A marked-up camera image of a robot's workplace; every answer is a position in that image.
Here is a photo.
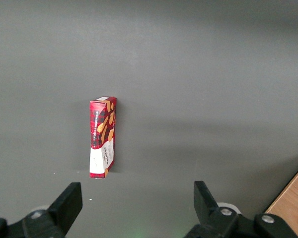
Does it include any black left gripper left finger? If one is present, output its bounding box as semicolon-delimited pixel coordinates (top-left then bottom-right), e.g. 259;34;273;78
0;182;83;238

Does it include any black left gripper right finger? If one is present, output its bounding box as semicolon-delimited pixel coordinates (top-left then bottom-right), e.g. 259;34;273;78
185;181;298;238

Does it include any red tartan shortbread box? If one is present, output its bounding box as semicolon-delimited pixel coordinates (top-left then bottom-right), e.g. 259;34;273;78
88;96;118;179

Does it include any oak wooden drawer cabinet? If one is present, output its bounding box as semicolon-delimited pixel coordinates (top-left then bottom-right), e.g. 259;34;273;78
264;158;298;238

